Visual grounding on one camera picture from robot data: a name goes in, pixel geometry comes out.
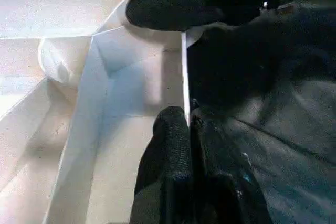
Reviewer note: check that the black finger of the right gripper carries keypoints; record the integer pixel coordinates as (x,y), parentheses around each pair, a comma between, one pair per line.
(178,9)

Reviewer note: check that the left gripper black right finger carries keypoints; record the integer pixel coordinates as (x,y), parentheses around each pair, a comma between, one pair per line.
(218,197)

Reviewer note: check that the black glossy mat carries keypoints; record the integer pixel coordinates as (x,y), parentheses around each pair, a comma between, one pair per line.
(275,129)

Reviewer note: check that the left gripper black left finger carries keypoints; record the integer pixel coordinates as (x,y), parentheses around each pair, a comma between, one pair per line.
(165,169)

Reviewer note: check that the white plastic table top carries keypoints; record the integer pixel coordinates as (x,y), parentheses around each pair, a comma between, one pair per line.
(65,90)

